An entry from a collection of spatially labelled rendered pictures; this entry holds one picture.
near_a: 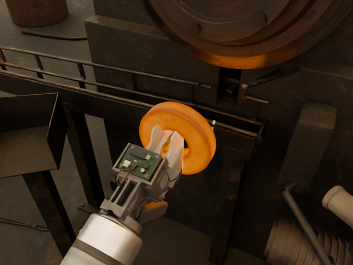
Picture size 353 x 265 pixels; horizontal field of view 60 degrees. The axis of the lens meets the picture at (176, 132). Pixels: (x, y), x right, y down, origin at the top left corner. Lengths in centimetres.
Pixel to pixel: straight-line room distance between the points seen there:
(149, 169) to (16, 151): 61
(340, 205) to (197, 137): 36
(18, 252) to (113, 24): 103
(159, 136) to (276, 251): 45
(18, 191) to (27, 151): 77
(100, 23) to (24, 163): 46
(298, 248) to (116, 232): 52
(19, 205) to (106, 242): 125
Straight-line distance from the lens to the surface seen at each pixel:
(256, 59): 69
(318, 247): 82
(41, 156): 95
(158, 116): 56
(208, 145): 55
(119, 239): 46
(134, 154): 49
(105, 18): 103
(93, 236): 46
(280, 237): 85
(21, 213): 165
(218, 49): 69
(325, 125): 75
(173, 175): 53
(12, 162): 98
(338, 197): 76
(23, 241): 156
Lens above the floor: 123
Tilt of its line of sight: 41 degrees down
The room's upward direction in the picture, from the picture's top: straight up
